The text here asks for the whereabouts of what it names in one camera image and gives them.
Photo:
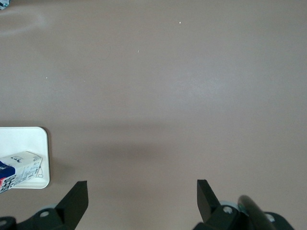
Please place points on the metal table edge bracket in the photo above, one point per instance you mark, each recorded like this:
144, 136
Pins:
3, 3

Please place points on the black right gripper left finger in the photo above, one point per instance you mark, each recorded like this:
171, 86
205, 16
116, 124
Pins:
72, 203

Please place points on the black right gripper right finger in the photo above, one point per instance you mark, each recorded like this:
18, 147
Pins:
206, 201

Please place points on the cream rectangular tray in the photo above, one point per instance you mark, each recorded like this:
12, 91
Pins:
26, 139

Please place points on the blue white milk carton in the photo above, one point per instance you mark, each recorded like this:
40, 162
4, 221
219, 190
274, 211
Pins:
19, 167

